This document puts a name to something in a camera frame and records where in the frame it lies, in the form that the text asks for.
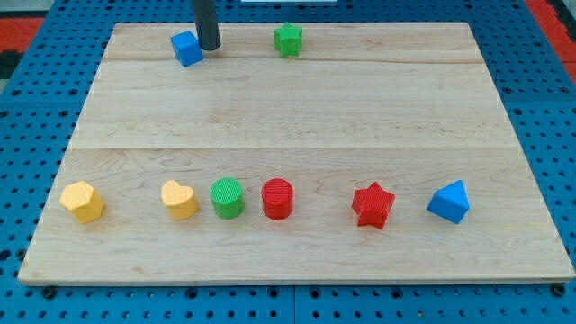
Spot blue cube block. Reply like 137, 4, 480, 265
170, 31, 203, 67

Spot red cylinder block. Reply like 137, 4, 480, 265
261, 178, 294, 221

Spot green cylinder block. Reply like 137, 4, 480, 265
210, 177, 245, 220

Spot red star block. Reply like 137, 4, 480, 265
352, 182, 396, 230

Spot yellow heart block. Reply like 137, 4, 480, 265
161, 180, 200, 221

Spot green star block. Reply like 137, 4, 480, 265
274, 22, 303, 58

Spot light wooden board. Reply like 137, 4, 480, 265
19, 22, 575, 286

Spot blue triangular prism block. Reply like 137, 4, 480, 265
427, 180, 470, 224

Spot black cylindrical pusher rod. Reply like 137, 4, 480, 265
192, 0, 221, 51

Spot yellow hexagon block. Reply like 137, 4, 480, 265
59, 181, 105, 224

